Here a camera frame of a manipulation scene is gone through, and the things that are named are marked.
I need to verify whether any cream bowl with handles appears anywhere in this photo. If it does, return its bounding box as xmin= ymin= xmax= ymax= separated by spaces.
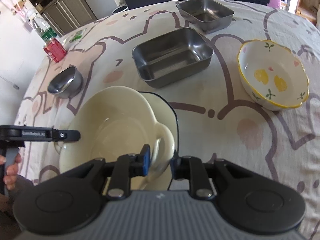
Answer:
xmin=59 ymin=86 xmax=175 ymax=191

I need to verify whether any white plate with dark rim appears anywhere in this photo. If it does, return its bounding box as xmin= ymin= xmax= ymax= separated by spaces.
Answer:
xmin=138 ymin=91 xmax=180 ymax=191

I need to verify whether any oval steel bowl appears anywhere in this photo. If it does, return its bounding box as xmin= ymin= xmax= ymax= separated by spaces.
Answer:
xmin=47 ymin=66 xmax=84 ymax=99

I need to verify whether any square steel tray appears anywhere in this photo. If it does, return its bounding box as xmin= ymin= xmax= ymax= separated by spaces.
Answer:
xmin=132 ymin=28 xmax=214 ymax=89
xmin=177 ymin=0 xmax=234 ymax=34

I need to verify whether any lemon pattern ceramic bowl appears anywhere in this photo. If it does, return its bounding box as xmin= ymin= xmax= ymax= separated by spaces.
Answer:
xmin=237 ymin=40 xmax=310 ymax=111

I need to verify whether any person left hand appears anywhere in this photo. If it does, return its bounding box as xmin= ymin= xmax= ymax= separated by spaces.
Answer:
xmin=3 ymin=153 xmax=22 ymax=191

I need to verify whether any red soda can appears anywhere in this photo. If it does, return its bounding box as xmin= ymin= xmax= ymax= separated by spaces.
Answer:
xmin=43 ymin=37 xmax=67 ymax=63

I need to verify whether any clear water bottle green label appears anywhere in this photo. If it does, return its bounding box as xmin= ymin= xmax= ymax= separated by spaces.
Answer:
xmin=32 ymin=17 xmax=57 ymax=43

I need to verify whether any green snack packet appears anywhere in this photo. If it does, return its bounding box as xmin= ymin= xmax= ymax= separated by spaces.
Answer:
xmin=69 ymin=28 xmax=86 ymax=43

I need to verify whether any grey trash bin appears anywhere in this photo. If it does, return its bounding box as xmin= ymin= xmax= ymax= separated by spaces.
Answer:
xmin=112 ymin=4 xmax=129 ymax=14

